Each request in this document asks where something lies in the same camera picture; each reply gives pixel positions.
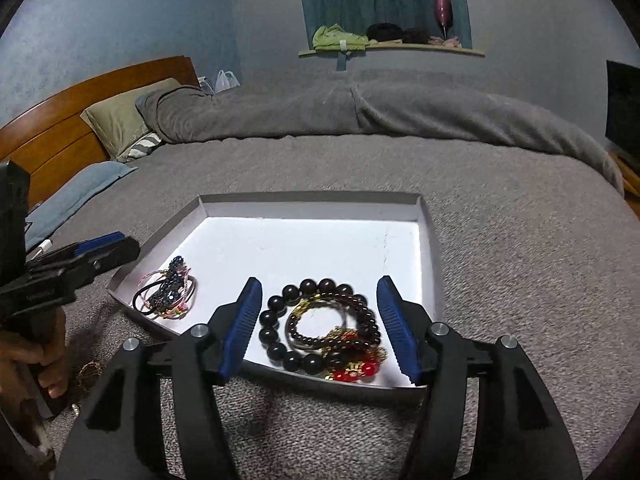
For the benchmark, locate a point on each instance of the wooden window sill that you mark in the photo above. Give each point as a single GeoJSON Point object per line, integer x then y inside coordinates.
{"type": "Point", "coordinates": [470, 51]}

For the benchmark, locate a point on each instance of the olive pillow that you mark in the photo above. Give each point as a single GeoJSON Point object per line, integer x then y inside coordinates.
{"type": "Point", "coordinates": [115, 115]}

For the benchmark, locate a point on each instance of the dark cloth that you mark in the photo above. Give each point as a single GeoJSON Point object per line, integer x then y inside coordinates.
{"type": "Point", "coordinates": [415, 36]}
{"type": "Point", "coordinates": [382, 32]}

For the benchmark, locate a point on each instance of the black screen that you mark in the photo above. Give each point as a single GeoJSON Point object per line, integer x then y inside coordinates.
{"type": "Point", "coordinates": [625, 105]}

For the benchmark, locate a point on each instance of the pink glass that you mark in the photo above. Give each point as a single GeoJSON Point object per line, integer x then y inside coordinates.
{"type": "Point", "coordinates": [442, 7]}

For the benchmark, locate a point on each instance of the pink cloth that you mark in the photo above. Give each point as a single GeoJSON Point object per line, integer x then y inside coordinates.
{"type": "Point", "coordinates": [447, 42]}

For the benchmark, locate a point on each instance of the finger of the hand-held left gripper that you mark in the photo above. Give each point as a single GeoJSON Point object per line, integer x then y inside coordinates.
{"type": "Point", "coordinates": [102, 242]}
{"type": "Point", "coordinates": [115, 255]}

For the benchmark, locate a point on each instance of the black elastic loop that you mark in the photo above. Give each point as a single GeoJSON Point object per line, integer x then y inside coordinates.
{"type": "Point", "coordinates": [145, 291]}

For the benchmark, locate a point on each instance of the striped pillow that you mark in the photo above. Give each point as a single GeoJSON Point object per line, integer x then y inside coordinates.
{"type": "Point", "coordinates": [142, 147]}

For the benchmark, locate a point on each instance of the wooden cabinet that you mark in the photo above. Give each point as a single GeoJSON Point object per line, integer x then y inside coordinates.
{"type": "Point", "coordinates": [629, 175]}

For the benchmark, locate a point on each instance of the grey fleece blanket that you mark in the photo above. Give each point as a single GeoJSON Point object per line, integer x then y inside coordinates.
{"type": "Point", "coordinates": [500, 260]}

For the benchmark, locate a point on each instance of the blue-grey pillow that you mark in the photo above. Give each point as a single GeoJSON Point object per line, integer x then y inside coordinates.
{"type": "Point", "coordinates": [80, 190]}

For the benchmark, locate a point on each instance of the shallow grey cardboard box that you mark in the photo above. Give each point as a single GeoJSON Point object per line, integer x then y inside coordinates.
{"type": "Point", "coordinates": [310, 245]}

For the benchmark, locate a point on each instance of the green cloth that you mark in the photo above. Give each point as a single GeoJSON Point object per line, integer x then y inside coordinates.
{"type": "Point", "coordinates": [335, 37]}

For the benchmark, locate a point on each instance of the wooden headboard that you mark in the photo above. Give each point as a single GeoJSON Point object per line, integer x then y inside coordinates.
{"type": "Point", "coordinates": [50, 130]}

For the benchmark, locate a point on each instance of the silver bangle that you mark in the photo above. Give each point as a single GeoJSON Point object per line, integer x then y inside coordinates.
{"type": "Point", "coordinates": [300, 344]}

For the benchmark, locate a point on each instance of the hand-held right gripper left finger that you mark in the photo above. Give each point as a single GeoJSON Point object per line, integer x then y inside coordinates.
{"type": "Point", "coordinates": [240, 330]}

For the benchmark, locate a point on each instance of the rolled grey duvet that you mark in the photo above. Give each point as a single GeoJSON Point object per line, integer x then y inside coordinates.
{"type": "Point", "coordinates": [400, 110]}

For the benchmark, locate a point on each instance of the white plastic bag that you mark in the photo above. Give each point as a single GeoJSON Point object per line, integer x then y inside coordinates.
{"type": "Point", "coordinates": [225, 82]}

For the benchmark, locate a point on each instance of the person's left hand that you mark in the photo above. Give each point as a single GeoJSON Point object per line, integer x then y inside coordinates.
{"type": "Point", "coordinates": [25, 355]}

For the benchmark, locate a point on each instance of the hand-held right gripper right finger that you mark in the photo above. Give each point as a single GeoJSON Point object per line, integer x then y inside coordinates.
{"type": "Point", "coordinates": [397, 330]}

